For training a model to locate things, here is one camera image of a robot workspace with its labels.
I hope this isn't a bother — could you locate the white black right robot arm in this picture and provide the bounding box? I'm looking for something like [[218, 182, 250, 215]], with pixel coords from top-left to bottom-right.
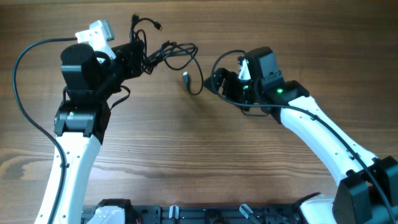
[[203, 47, 397, 223]]

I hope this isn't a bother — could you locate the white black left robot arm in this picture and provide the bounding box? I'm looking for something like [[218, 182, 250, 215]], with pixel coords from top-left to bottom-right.
[[35, 41, 144, 223]]

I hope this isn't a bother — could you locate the black right camera cable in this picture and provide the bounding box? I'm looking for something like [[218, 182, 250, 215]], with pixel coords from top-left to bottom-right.
[[210, 49, 397, 224]]

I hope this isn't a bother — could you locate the black camera cable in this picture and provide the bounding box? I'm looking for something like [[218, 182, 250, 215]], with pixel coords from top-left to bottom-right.
[[12, 37, 78, 224], [210, 49, 397, 224]]

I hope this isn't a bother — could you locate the black left camera cable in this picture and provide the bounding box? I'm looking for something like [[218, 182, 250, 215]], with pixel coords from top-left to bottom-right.
[[12, 37, 78, 224]]

